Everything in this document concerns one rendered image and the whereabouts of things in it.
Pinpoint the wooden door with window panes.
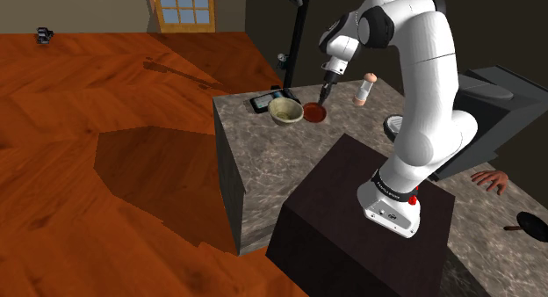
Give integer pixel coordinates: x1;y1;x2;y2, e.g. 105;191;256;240
146;0;217;34

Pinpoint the black pole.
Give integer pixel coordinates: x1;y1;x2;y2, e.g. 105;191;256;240
282;0;313;90

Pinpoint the clear bottle with pink caps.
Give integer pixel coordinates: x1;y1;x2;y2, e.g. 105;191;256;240
352;72;379;107

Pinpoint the red bowl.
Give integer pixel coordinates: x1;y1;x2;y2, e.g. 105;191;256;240
301;101;328;125

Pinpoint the small black and grey device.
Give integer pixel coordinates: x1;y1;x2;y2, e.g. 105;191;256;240
35;26;55;46

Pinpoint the black tablet with pale screen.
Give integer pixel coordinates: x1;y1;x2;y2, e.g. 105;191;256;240
249;94;276;115

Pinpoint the beige bowl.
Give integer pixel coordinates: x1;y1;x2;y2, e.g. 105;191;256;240
267;97;305;127

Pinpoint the black and white round device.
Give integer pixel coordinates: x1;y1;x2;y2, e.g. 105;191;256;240
383;114;405;144

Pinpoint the skin-coloured hand figure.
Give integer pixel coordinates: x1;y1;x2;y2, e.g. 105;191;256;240
470;169;510;197

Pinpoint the dark grey appliance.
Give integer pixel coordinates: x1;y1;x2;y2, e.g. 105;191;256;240
428;64;548;183

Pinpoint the dark robot stand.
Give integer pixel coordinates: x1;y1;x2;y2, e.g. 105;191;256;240
265;133;458;297

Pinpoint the dark flat box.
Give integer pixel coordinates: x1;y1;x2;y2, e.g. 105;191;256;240
270;85;301;104

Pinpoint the black frying pan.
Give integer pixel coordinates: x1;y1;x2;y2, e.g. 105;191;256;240
503;210;548;243

